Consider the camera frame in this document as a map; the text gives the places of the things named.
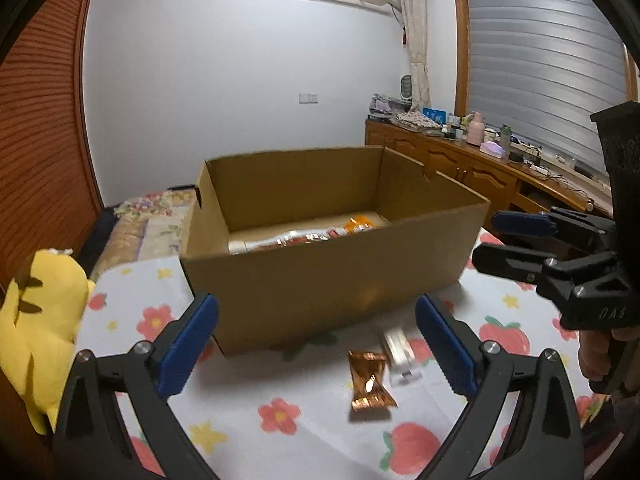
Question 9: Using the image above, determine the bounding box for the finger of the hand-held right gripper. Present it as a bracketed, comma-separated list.
[491, 207, 618, 262]
[471, 242, 632, 332]

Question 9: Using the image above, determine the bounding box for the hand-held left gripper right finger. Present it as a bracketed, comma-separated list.
[414, 294, 586, 480]

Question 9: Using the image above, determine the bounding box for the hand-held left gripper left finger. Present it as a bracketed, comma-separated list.
[52, 292, 221, 480]

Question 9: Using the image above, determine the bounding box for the clear white snack packet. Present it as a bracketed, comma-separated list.
[382, 327, 419, 387]

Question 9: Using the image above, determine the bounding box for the small brown foil packet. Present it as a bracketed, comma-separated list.
[348, 350, 398, 411]

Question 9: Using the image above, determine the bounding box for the brown cardboard box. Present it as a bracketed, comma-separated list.
[180, 146, 492, 357]

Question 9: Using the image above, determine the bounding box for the red white snack packet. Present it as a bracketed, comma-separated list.
[272, 227, 351, 248]

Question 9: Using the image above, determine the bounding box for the person's right hand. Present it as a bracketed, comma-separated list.
[579, 327, 624, 384]

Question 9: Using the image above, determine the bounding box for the flower strawberry printed bed sheet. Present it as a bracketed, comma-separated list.
[75, 227, 608, 480]

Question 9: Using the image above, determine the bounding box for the wooden desk cabinet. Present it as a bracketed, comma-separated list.
[365, 117, 613, 218]

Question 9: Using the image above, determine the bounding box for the pink thermos bottle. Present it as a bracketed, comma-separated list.
[465, 112, 486, 146]

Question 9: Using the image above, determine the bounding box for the floral patchwork quilt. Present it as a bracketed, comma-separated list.
[90, 187, 198, 281]

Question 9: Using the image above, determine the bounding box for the dark navy cloth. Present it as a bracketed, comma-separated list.
[77, 207, 118, 271]

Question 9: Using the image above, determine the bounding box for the floral fabric bag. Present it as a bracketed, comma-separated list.
[395, 110, 448, 132]

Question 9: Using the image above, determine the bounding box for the yellow plush toy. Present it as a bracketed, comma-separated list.
[0, 247, 96, 436]

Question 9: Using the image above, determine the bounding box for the purple cloth pile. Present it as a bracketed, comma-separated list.
[369, 94, 413, 118]

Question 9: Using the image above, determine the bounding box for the beige patterned curtain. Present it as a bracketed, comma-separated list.
[397, 0, 431, 106]

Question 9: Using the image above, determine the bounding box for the wooden louvred wardrobe door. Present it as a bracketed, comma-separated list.
[0, 0, 106, 291]

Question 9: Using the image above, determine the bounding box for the wooden window frame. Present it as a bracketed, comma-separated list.
[451, 0, 473, 121]

